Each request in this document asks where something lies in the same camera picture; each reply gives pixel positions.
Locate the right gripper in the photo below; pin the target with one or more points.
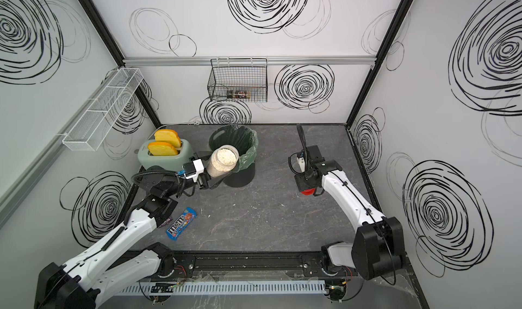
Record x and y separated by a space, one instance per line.
300 182

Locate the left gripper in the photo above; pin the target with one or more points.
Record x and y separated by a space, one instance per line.
204 178

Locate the red jar lid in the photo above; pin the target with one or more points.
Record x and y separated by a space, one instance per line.
308 192

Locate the clear oatmeal jar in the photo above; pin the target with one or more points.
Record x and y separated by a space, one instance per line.
222 161

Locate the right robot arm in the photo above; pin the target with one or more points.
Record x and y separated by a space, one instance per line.
378 247

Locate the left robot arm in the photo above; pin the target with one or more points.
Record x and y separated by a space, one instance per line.
98 273

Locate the green toaster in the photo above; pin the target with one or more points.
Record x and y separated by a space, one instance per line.
168 162

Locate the blue candy bag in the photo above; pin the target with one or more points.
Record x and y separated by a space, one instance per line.
181 223

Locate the yellow toast slice front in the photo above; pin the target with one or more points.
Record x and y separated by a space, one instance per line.
162 149

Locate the yellow toast slice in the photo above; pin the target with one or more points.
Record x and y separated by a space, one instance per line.
162 149
168 136

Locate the purple candy bag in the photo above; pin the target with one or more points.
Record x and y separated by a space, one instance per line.
168 221

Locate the yellow toast slice back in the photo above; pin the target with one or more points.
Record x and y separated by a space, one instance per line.
168 136

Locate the black bin with green bag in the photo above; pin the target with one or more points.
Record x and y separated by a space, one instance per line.
245 141

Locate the small jar in basket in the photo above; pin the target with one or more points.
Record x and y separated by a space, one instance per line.
238 94

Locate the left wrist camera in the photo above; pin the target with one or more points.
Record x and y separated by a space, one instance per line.
193 169

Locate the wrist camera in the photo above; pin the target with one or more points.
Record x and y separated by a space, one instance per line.
193 169
302 163

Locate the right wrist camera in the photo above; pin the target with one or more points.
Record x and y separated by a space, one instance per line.
302 163

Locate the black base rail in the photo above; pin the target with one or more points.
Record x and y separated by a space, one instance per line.
187 264

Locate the black wire wall basket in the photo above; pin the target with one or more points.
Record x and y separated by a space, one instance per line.
253 78

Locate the white slotted cable duct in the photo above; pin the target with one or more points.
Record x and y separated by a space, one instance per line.
263 287

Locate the white wire wall shelf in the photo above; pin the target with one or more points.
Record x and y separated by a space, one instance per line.
114 107

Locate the aluminium wall rail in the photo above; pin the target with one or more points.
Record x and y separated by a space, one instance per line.
247 60

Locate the black left corner post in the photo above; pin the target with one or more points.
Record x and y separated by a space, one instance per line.
115 52

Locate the black corner frame post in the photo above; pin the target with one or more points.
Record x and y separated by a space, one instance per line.
388 39

